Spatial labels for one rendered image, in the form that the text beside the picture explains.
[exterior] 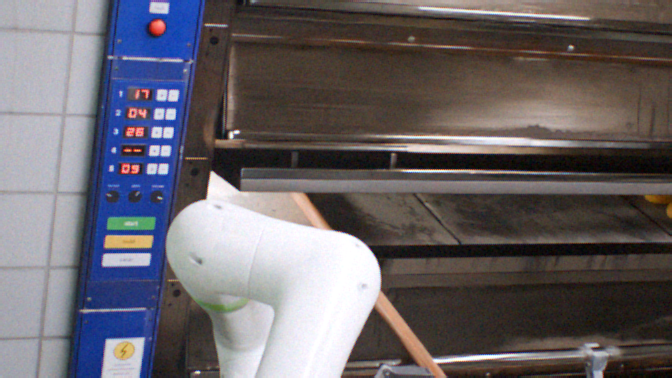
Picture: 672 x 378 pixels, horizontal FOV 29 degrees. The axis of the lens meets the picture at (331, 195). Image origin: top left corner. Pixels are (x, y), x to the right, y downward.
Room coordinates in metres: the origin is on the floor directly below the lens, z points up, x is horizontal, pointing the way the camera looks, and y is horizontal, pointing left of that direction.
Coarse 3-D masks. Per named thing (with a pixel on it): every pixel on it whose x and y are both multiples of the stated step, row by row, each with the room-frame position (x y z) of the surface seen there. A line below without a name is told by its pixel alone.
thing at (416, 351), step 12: (300, 204) 2.54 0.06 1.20; (312, 204) 2.52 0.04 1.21; (312, 216) 2.48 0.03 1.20; (324, 216) 2.47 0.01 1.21; (324, 228) 2.42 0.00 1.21; (384, 300) 2.15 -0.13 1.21; (384, 312) 2.12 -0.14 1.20; (396, 312) 2.12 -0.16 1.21; (396, 324) 2.08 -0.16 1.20; (396, 336) 2.06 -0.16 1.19; (408, 336) 2.04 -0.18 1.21; (408, 348) 2.01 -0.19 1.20; (420, 348) 2.00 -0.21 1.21; (420, 360) 1.97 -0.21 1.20; (432, 360) 1.97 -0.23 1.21
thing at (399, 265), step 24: (384, 264) 2.39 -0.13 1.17; (408, 264) 2.42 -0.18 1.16; (432, 264) 2.44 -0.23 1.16; (456, 264) 2.47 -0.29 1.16; (480, 264) 2.49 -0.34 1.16; (504, 264) 2.52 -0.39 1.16; (528, 264) 2.54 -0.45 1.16; (552, 264) 2.57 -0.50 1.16; (576, 264) 2.60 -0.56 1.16; (600, 264) 2.63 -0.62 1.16; (624, 264) 2.65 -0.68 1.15; (648, 264) 2.68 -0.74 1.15
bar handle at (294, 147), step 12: (252, 144) 2.15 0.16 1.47; (264, 144) 2.16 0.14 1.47; (276, 144) 2.17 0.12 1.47; (288, 144) 2.18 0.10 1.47; (300, 144) 2.19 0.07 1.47; (312, 144) 2.20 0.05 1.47; (324, 144) 2.21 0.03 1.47; (336, 144) 2.23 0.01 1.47; (348, 144) 2.23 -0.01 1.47; (360, 144) 2.25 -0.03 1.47; (372, 144) 2.26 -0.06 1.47; (396, 156) 2.27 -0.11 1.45
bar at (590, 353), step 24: (360, 360) 1.98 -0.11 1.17; (384, 360) 1.99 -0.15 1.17; (408, 360) 2.01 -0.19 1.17; (456, 360) 2.05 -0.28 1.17; (480, 360) 2.07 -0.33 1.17; (504, 360) 2.09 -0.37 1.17; (528, 360) 2.11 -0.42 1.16; (552, 360) 2.14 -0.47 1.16; (576, 360) 2.16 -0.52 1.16; (600, 360) 2.17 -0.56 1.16
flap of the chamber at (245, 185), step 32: (224, 160) 2.24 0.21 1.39; (256, 160) 2.27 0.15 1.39; (288, 160) 2.30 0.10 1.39; (320, 160) 2.34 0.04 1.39; (352, 160) 2.37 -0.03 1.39; (384, 160) 2.41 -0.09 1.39; (416, 160) 2.44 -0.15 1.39; (448, 160) 2.48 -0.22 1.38; (256, 192) 2.10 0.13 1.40; (288, 192) 2.13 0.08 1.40; (320, 192) 2.15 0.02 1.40; (352, 192) 2.18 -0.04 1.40; (384, 192) 2.21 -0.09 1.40; (416, 192) 2.24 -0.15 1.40; (448, 192) 2.27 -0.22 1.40; (480, 192) 2.30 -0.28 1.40; (512, 192) 2.33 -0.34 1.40; (544, 192) 2.36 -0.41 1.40; (576, 192) 2.39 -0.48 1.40; (608, 192) 2.43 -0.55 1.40; (640, 192) 2.46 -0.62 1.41
